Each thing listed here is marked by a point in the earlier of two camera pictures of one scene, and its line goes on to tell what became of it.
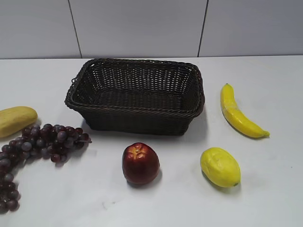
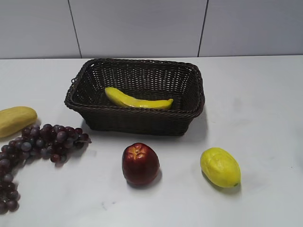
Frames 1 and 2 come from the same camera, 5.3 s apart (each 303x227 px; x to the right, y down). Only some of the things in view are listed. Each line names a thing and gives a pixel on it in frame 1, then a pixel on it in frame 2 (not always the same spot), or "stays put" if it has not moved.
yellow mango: [14, 119] stays put
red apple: [140, 163] stays put
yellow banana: [235, 117] -> [125, 99]
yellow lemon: [220, 167] stays put
